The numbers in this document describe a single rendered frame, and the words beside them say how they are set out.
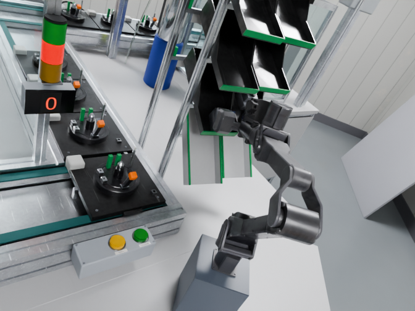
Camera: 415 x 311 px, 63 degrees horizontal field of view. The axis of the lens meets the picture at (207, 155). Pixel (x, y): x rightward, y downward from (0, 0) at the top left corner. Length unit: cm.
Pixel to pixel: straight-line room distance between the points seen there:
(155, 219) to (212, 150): 33
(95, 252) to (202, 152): 50
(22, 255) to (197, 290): 42
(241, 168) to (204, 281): 57
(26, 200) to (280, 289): 83
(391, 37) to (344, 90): 80
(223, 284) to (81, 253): 36
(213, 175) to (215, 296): 47
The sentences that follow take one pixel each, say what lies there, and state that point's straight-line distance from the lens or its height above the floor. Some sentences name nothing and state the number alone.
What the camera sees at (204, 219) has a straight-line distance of 125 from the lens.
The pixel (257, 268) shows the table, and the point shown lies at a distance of 121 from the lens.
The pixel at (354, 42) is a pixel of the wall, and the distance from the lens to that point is 471.
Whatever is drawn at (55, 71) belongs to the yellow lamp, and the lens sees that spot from 92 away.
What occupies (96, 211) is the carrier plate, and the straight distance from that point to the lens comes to 100.
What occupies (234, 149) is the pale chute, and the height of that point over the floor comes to 107.
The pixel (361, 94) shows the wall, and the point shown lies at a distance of 498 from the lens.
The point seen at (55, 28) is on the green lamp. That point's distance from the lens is 87.
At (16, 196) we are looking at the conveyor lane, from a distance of 110.
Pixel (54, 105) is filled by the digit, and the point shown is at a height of 119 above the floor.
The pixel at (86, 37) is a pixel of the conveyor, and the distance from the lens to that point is 215.
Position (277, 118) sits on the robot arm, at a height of 141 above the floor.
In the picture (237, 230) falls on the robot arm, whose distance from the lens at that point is 78.
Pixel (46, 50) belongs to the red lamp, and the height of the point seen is 134.
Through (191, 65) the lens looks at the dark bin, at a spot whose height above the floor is 132.
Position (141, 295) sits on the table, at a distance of 101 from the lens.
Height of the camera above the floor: 172
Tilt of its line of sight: 34 degrees down
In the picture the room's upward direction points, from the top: 25 degrees clockwise
